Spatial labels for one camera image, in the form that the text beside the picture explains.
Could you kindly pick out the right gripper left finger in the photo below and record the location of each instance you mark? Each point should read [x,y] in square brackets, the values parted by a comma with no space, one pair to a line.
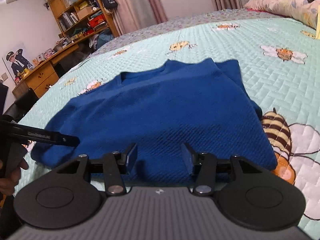
[116,164]

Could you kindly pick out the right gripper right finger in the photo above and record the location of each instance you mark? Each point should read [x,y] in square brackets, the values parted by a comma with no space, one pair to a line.
[202,168]

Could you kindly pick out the blue knit sweater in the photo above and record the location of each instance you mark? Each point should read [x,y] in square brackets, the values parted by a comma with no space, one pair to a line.
[203,104]

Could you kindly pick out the person left hand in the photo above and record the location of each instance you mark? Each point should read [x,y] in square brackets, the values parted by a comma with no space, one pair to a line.
[8,183]

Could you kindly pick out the pilot boy poster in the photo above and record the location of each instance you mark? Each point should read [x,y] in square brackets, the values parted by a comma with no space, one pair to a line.
[17,63]

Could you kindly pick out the bee pattern quilted bedspread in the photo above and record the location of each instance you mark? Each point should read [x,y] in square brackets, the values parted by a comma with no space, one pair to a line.
[279,67]

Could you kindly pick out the wooden bookshelf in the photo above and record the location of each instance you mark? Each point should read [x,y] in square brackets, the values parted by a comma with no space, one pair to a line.
[82,16]

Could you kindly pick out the pink curtain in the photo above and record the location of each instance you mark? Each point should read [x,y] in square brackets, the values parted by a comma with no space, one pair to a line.
[132,15]

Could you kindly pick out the yellow paper sheet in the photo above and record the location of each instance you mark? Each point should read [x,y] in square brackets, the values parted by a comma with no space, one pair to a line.
[318,27]

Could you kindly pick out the floral pink pillow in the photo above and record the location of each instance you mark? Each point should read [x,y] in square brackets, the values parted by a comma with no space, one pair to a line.
[300,10]

